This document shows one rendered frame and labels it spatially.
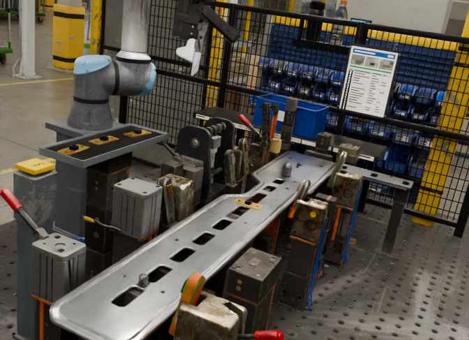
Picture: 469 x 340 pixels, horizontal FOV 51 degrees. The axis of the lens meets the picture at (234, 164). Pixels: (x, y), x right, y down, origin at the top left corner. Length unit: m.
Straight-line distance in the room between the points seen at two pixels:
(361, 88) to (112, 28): 2.55
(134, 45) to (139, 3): 0.13
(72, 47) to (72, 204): 7.47
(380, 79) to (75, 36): 7.35
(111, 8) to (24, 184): 3.28
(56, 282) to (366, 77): 1.68
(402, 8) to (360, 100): 5.87
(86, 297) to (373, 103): 1.67
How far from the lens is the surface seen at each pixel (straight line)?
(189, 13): 1.25
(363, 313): 1.66
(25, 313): 1.35
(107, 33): 4.38
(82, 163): 1.20
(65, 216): 1.81
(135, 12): 1.69
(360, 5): 8.30
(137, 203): 1.18
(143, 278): 1.02
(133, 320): 0.94
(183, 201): 1.33
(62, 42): 9.15
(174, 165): 1.41
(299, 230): 1.47
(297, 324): 1.52
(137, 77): 1.70
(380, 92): 2.31
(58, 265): 1.03
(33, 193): 1.16
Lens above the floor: 1.56
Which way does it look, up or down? 18 degrees down
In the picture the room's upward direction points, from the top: 8 degrees clockwise
